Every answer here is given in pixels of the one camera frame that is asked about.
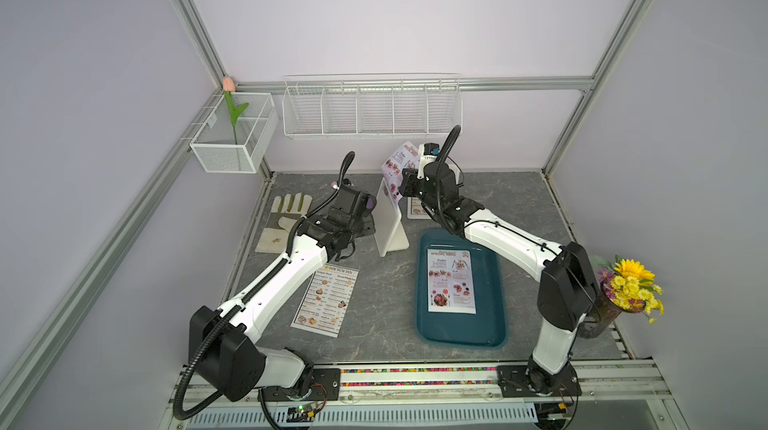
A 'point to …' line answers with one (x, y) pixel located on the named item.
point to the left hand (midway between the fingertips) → (365, 221)
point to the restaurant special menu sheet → (406, 158)
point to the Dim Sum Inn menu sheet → (326, 299)
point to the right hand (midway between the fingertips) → (400, 169)
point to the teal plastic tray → (485, 329)
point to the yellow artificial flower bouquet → (624, 285)
